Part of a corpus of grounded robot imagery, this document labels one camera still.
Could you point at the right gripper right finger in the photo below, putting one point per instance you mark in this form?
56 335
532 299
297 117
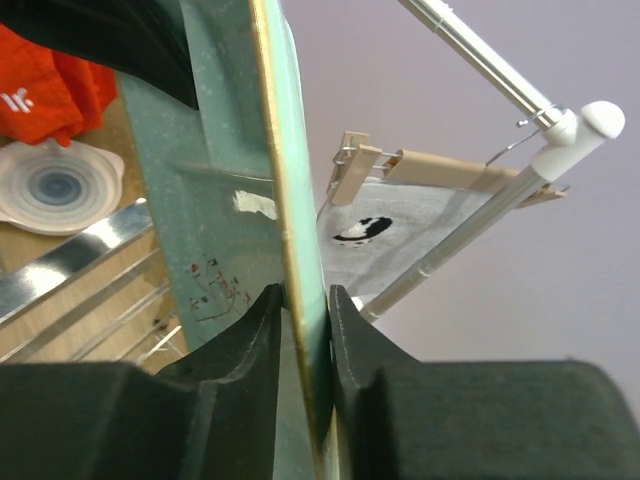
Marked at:
400 418

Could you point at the wooden clip hanger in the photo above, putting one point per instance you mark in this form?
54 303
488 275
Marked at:
357 161

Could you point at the metal dish rack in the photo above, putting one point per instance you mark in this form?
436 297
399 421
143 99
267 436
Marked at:
102 294

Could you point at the white clothes rail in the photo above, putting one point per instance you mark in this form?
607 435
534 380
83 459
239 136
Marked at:
569 137

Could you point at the light blue divided tray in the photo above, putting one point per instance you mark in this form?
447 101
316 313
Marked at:
230 193

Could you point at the orange oven mitt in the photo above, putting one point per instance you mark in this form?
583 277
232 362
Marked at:
46 94

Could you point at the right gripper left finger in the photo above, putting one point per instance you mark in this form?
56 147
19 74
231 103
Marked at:
209 415

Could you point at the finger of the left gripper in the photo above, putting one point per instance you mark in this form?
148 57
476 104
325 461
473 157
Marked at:
144 39

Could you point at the grey hanging cloth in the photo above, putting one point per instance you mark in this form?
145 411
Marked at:
369 243

